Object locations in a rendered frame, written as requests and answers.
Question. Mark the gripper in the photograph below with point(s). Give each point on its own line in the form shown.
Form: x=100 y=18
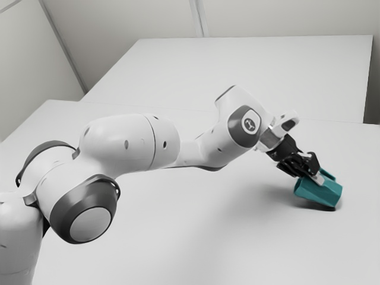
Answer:
x=287 y=150

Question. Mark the teal faceted mug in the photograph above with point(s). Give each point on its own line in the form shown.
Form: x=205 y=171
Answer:
x=322 y=194

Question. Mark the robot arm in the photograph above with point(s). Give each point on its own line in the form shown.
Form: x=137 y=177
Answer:
x=127 y=142

